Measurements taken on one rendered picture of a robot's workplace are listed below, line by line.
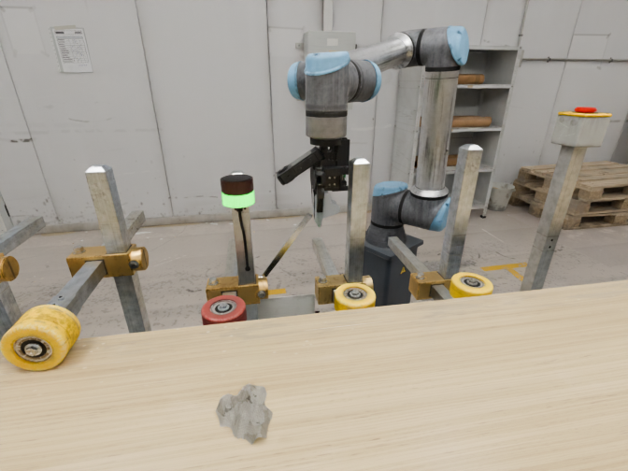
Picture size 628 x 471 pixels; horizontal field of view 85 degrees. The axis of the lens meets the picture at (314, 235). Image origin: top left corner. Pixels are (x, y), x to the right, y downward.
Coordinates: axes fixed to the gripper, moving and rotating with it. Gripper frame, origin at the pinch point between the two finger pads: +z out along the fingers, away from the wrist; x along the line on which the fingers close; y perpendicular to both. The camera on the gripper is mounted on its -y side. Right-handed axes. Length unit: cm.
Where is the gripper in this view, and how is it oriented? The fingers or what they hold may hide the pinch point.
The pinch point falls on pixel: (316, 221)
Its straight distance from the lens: 84.2
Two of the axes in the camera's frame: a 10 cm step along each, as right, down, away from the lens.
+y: 9.9, -0.7, 1.6
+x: -1.7, -4.0, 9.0
